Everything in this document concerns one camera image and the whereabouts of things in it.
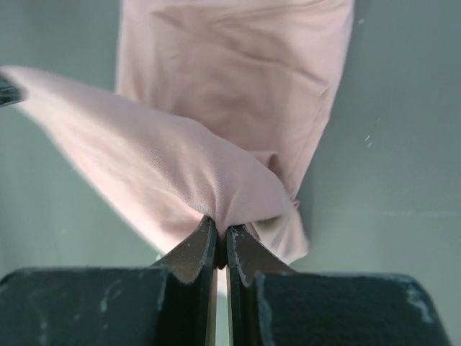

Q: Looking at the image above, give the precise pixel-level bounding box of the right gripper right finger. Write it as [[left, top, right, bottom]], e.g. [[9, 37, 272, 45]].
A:
[[225, 226, 450, 345]]

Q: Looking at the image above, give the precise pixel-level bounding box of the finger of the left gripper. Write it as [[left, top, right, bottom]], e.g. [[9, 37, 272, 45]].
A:
[[0, 74, 24, 107]]

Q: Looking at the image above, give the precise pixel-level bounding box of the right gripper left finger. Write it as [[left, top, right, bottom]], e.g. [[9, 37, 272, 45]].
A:
[[1, 217, 218, 345]]

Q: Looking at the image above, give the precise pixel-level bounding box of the pink t shirt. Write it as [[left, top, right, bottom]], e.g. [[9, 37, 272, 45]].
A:
[[1, 1, 354, 264]]

